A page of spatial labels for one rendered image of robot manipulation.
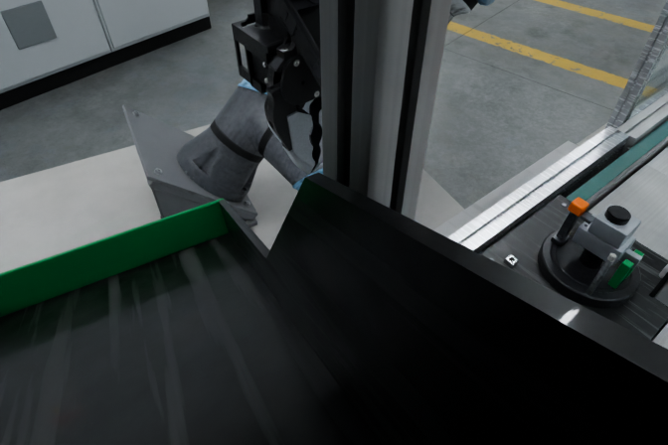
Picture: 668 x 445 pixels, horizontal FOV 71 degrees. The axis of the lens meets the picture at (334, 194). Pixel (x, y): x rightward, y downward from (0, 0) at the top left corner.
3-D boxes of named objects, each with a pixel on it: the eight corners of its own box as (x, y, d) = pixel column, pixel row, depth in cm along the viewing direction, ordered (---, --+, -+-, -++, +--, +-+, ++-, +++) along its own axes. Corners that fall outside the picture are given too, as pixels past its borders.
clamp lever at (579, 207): (552, 234, 73) (571, 201, 67) (560, 228, 74) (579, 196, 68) (573, 249, 71) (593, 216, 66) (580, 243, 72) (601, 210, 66)
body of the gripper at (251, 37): (300, 60, 49) (294, -68, 41) (353, 93, 44) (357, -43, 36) (237, 82, 46) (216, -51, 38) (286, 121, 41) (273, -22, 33)
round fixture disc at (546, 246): (519, 262, 73) (523, 254, 71) (570, 222, 79) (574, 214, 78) (604, 326, 65) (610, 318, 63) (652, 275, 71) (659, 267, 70)
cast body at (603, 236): (571, 240, 69) (588, 207, 64) (585, 225, 71) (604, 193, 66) (627, 275, 64) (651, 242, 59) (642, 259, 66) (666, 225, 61)
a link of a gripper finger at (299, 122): (285, 150, 53) (279, 76, 47) (317, 177, 50) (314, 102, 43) (262, 160, 52) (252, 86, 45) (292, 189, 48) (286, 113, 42)
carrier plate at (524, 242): (470, 266, 75) (473, 257, 73) (556, 202, 85) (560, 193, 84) (614, 381, 61) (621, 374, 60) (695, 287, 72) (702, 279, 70)
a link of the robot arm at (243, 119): (237, 120, 96) (275, 67, 92) (280, 163, 93) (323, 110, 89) (202, 112, 85) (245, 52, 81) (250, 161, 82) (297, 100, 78)
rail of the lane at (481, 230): (264, 400, 68) (255, 365, 61) (591, 161, 108) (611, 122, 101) (285, 431, 65) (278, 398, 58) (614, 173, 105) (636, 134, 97)
